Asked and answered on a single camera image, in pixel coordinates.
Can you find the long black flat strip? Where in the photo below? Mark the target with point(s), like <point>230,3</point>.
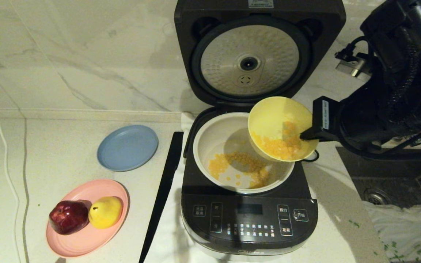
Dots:
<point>163,193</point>

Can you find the black rice cooker base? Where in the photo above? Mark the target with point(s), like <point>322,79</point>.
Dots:
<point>239,219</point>

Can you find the yellow bowl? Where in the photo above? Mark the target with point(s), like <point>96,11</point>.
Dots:
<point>269,117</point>

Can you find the red apple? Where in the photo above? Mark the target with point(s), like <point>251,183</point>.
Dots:
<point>68,218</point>

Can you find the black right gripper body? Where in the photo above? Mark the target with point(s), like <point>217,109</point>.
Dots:
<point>327,118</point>

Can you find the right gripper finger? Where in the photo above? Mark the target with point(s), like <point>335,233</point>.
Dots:
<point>307,134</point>

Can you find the white green patterned cloth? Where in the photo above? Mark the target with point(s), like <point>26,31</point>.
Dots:
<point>404,233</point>

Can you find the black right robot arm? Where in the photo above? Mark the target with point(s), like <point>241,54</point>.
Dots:
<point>397,73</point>

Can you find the black rice cooker lid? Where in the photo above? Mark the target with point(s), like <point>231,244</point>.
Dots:
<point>254,47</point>

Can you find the white inner pot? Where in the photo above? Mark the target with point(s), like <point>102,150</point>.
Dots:
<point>210,135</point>

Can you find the blue plate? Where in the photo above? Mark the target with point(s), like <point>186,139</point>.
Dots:
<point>128,148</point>

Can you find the yellow corn kernels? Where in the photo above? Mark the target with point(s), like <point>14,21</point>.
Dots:
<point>283,146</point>

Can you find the yellow pear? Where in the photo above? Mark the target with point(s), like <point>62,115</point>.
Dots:
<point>106,213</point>

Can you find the pink plate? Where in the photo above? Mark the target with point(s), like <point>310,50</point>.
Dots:
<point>86,243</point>

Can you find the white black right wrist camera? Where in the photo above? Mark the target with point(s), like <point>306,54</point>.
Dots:
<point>355,65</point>

